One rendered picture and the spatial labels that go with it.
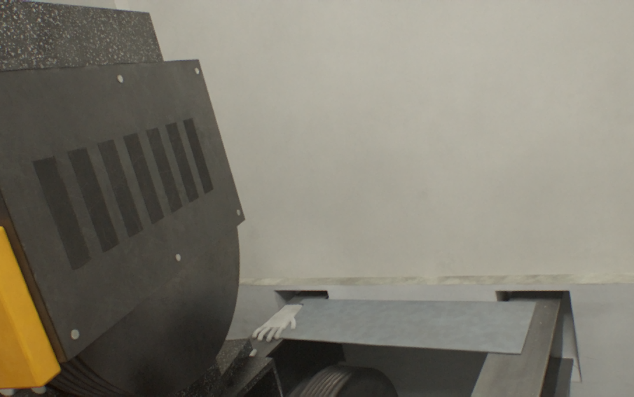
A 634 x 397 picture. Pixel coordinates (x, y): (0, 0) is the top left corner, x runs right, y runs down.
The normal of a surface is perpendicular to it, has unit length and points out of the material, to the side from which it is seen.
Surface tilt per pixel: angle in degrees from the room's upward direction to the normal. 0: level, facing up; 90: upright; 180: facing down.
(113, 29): 90
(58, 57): 90
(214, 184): 90
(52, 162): 90
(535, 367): 0
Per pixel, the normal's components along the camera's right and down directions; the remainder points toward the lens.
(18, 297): 0.93, -0.17
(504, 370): -0.25, -0.94
